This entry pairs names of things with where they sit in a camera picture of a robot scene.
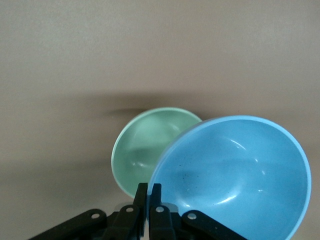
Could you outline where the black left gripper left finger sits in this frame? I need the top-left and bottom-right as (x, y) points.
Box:
(28, 182), (149, 240)

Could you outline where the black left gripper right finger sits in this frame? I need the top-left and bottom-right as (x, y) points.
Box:
(148, 183), (252, 240)

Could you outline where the mint green bowl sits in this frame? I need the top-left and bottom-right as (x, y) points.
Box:
(111, 107), (204, 200)

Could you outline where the blue bowl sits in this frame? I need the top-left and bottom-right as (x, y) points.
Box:
(147, 115), (313, 240)

